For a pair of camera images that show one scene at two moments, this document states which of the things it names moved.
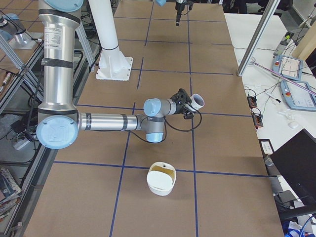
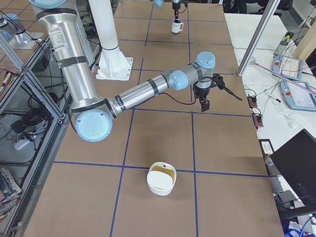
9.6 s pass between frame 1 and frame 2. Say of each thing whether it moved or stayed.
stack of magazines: stayed
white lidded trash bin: stayed
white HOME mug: moved
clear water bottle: stayed
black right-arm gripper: moved
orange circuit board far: stayed
